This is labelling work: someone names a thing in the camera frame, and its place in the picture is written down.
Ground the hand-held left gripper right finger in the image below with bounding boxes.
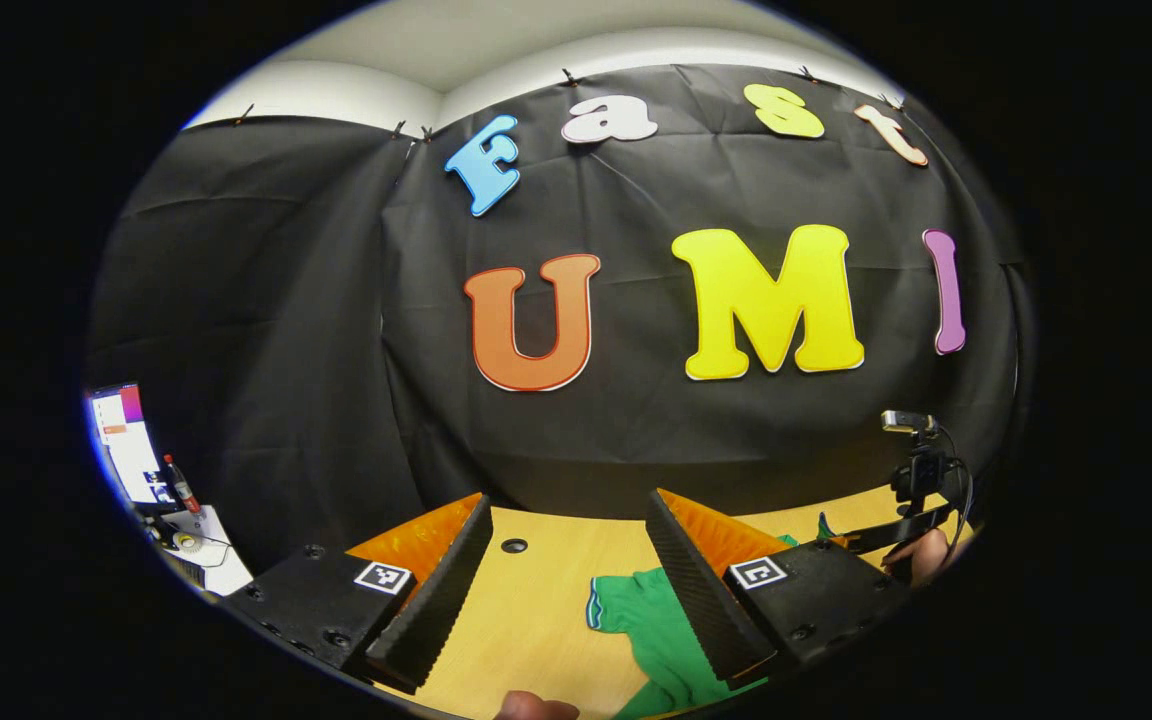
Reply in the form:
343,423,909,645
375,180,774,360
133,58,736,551
644,488,912,691

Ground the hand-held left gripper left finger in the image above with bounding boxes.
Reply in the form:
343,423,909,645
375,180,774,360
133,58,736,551
221,492,495,696

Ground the green T-shirt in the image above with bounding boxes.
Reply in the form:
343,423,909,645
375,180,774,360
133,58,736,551
586,510,842,720

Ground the white side table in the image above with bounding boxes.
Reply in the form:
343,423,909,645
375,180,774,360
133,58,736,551
161,505,255,598

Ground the black backdrop cloth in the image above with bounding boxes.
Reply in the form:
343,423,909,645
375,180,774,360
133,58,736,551
86,62,1032,576

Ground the computer monitor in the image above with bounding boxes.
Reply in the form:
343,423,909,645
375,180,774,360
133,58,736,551
86,383,175,506

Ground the thin black cable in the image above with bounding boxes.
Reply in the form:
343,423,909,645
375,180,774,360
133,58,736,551
936,425,979,561

